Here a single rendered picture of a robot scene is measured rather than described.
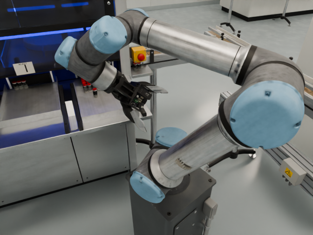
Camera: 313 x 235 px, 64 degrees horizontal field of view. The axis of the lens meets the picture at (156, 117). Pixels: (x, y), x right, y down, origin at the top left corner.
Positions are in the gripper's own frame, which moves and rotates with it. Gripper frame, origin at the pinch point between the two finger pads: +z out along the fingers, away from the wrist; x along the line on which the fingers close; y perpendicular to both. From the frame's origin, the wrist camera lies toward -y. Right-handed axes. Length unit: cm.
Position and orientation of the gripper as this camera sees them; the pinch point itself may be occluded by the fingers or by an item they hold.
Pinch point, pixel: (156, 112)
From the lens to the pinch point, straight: 83.1
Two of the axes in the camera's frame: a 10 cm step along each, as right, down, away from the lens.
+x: 4.7, -8.7, 1.1
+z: 7.1, 4.5, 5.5
